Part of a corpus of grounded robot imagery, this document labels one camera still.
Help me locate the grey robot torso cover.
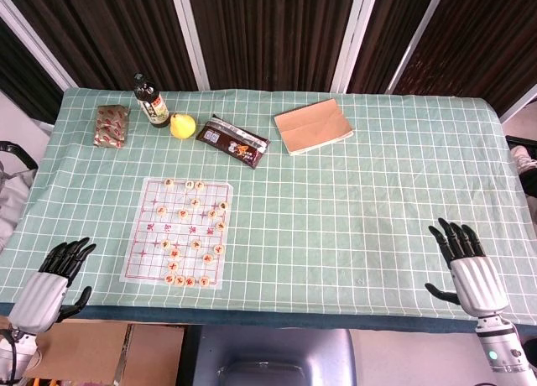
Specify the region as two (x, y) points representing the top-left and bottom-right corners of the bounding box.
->
(184, 325), (358, 386)

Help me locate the brown cardboard box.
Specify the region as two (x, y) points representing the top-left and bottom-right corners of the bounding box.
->
(23, 321), (186, 386)

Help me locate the black chair frame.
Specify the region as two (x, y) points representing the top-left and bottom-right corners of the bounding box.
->
(505, 133), (537, 152)

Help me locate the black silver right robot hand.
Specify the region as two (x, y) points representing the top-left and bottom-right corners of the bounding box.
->
(424, 216), (511, 320)

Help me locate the dark teal under cloth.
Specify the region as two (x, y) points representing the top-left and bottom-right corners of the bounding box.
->
(0, 300), (537, 335)

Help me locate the green checkered tablecloth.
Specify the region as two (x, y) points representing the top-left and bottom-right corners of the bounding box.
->
(0, 86), (537, 326)

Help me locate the dark brown snack packet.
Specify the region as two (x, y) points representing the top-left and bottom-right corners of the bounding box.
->
(196, 114), (270, 169)

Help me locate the black chair armrest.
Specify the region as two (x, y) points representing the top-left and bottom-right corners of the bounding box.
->
(0, 140), (39, 172)

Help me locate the white partition frame post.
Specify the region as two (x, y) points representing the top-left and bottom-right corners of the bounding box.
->
(388, 0), (451, 96)
(0, 0), (80, 90)
(169, 0), (211, 91)
(331, 0), (381, 95)
(498, 78), (537, 123)

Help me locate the white sneaker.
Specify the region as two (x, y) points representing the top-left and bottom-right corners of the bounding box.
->
(509, 144), (537, 178)

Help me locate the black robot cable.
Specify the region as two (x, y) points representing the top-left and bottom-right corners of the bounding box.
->
(0, 325), (21, 383)

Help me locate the translucent xiangqi board sheet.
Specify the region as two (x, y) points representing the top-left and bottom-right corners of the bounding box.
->
(120, 176), (234, 293)

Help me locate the green red snack packet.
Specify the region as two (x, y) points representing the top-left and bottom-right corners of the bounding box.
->
(91, 104), (130, 149)

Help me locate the dark sauce bottle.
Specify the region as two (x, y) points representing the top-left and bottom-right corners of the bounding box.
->
(133, 72), (169, 129)

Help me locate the dark brown ribbed partition panel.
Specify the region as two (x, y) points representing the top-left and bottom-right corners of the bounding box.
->
(0, 0), (199, 91)
(186, 0), (370, 94)
(347, 0), (438, 95)
(393, 0), (537, 111)
(0, 16), (65, 125)

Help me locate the brown paper notebook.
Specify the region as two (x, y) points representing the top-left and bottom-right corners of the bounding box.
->
(274, 98), (354, 157)

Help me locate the yellow pear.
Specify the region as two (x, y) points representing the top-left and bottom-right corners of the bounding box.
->
(169, 112), (197, 140)

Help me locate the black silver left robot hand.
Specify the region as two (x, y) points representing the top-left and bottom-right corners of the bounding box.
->
(8, 237), (97, 335)

